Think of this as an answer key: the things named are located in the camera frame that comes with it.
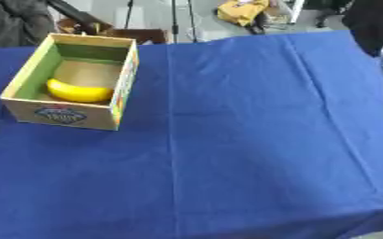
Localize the tan cardboard box green inside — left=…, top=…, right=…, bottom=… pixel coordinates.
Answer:
left=0, top=33, right=141, bottom=132

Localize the brown cardboard box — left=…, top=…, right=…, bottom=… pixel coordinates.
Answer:
left=55, top=17, right=171, bottom=46

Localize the yellow toy banana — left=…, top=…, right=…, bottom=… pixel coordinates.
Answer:
left=46, top=77, right=117, bottom=104

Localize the person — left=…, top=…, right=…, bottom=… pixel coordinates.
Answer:
left=340, top=0, right=383, bottom=58
left=0, top=0, right=58, bottom=49

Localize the black tripod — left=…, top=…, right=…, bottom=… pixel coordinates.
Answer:
left=122, top=0, right=200, bottom=44

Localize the yellow bag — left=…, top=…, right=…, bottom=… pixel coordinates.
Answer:
left=216, top=0, right=272, bottom=28

